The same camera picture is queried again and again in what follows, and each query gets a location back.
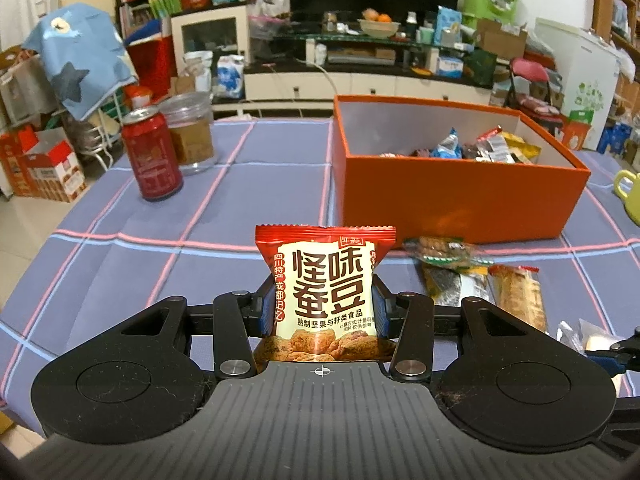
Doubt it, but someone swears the red gift box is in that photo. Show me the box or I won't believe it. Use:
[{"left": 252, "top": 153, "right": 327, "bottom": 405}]
[{"left": 124, "top": 19, "right": 174, "bottom": 107}]

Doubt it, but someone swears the pile of mixed snack packets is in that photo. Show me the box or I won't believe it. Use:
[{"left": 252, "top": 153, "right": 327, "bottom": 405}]
[{"left": 377, "top": 126, "right": 543, "bottom": 165}]

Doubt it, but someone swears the blue star print cloth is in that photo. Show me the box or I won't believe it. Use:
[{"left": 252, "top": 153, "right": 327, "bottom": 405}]
[{"left": 22, "top": 2, "right": 139, "bottom": 122}]

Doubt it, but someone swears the red folding chair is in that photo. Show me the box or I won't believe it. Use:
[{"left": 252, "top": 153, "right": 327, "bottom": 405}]
[{"left": 504, "top": 57, "right": 564, "bottom": 122}]

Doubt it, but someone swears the beige fruit bowl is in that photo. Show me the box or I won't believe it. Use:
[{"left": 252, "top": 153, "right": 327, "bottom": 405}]
[{"left": 357, "top": 19, "right": 403, "bottom": 39}]

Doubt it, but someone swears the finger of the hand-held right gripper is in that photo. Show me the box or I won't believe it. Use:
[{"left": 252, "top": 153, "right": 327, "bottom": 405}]
[{"left": 586, "top": 326, "right": 640, "bottom": 377}]

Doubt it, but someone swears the white television stand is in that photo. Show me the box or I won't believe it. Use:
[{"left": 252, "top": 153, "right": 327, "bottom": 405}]
[{"left": 244, "top": 34, "right": 502, "bottom": 109}]

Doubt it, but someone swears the green clear nut packet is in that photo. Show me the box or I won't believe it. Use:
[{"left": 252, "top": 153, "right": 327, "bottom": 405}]
[{"left": 402, "top": 236, "right": 494, "bottom": 274}]

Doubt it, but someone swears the clear glass jar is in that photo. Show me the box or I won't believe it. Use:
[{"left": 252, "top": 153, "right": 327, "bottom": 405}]
[{"left": 159, "top": 92, "right": 217, "bottom": 176}]

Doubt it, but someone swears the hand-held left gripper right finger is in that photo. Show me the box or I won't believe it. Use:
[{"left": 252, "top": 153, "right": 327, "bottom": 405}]
[{"left": 372, "top": 277, "right": 547, "bottom": 382}]

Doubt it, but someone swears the wooden shelf unit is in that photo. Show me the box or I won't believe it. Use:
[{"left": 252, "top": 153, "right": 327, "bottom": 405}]
[{"left": 592, "top": 0, "right": 640, "bottom": 63}]

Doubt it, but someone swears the clear orange cake packet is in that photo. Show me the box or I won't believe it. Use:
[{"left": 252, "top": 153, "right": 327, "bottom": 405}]
[{"left": 487, "top": 264, "right": 549, "bottom": 334}]

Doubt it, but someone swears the red and white carton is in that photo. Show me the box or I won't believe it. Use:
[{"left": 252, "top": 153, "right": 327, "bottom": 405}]
[{"left": 0, "top": 126, "right": 89, "bottom": 204}]

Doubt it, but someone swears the yellow-green mug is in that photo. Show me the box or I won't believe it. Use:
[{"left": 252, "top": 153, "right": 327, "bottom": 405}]
[{"left": 613, "top": 169, "right": 640, "bottom": 227}]

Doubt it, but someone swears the checked blue tablecloth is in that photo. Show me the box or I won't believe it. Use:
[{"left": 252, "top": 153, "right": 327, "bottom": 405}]
[{"left": 0, "top": 116, "right": 640, "bottom": 413}]

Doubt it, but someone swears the red and beige snack packet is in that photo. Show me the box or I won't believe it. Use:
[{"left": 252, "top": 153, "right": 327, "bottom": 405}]
[{"left": 254, "top": 225, "right": 397, "bottom": 364}]

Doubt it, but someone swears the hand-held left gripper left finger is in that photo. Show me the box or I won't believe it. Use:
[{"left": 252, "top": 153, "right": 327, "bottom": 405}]
[{"left": 117, "top": 277, "right": 279, "bottom": 381}]

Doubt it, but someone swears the white and blue bag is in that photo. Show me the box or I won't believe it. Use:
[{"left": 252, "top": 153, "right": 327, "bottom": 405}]
[{"left": 215, "top": 54, "right": 247, "bottom": 100}]

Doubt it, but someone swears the white and blue medicine box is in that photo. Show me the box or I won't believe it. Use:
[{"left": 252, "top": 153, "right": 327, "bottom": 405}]
[{"left": 437, "top": 54, "right": 464, "bottom": 79}]

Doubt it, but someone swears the dark green bag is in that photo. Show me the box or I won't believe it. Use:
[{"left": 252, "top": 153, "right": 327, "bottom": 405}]
[{"left": 462, "top": 48, "right": 499, "bottom": 87}]

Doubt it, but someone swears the blue and white carton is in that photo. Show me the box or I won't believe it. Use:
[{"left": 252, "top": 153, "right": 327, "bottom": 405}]
[{"left": 435, "top": 6, "right": 464, "bottom": 47}]

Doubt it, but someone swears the brown cardboard box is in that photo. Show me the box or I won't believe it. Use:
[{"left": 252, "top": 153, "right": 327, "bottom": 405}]
[{"left": 474, "top": 18, "right": 529, "bottom": 62}]

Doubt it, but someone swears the white chest freezer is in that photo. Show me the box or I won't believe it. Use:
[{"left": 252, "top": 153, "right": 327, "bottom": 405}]
[{"left": 534, "top": 17, "right": 622, "bottom": 152}]

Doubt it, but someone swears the white curtain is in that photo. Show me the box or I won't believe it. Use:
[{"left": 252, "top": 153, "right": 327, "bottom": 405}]
[{"left": 0, "top": 0, "right": 67, "bottom": 57}]

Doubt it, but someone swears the red drink can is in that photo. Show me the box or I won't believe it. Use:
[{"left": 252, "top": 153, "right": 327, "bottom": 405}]
[{"left": 121, "top": 106, "right": 185, "bottom": 203}]

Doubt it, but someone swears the orange cardboard box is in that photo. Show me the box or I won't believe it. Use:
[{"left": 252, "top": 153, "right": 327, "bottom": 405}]
[{"left": 332, "top": 94, "right": 592, "bottom": 246}]

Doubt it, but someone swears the crinkled silver snack packet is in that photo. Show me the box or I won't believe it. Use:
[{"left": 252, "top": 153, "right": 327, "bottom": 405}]
[{"left": 554, "top": 319, "right": 617, "bottom": 357}]

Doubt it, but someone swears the silver and yellow snack packet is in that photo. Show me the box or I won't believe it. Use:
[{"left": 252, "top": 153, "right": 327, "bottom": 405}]
[{"left": 421, "top": 264, "right": 495, "bottom": 309}]

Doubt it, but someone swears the orange and white carton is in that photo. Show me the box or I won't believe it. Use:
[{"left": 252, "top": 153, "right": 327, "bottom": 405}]
[{"left": 559, "top": 109, "right": 592, "bottom": 151}]

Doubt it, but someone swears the white glass-door cabinet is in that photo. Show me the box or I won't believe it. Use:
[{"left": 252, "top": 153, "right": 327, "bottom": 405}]
[{"left": 170, "top": 7, "right": 252, "bottom": 87}]

